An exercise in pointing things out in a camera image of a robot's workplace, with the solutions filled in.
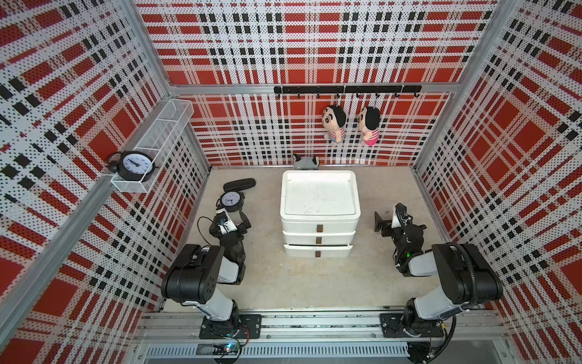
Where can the white three-drawer cabinet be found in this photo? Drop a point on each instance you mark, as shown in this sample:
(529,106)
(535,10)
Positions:
(322,195)

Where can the white top drawer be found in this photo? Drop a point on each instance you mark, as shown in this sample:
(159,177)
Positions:
(315,226)

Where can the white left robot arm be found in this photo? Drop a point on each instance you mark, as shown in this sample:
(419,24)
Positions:
(197,271)

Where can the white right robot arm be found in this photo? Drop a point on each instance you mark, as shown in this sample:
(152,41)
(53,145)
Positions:
(466,279)

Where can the black clock on table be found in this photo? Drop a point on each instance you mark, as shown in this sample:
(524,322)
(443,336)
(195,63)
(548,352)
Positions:
(231,201)

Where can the black glasses case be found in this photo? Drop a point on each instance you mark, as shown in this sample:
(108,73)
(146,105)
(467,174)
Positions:
(239,185)

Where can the grey plush toy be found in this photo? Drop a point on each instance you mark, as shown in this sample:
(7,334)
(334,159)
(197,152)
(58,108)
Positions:
(305,163)

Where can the boy doll pink shirt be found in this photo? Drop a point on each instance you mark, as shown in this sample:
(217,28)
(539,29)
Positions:
(368,122)

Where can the boy doll striped shirt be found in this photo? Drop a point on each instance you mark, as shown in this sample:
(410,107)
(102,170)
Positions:
(334,121)

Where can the black clock in basket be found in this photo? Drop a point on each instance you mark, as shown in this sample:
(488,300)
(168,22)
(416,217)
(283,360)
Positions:
(131,166)

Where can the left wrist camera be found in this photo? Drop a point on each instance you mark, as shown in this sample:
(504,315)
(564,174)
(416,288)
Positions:
(224,222)

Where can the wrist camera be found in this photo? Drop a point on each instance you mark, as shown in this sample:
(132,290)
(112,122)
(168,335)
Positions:
(224,222)
(400,216)

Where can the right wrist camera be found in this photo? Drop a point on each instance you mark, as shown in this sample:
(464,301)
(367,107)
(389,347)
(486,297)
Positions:
(400,216)

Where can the white wire basket shelf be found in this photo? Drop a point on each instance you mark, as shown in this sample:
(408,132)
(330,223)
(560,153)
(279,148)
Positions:
(158,140)

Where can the black hook rail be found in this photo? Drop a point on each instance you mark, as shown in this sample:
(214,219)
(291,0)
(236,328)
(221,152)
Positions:
(337,90)

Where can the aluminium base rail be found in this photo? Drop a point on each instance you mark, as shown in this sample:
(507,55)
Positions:
(344,335)

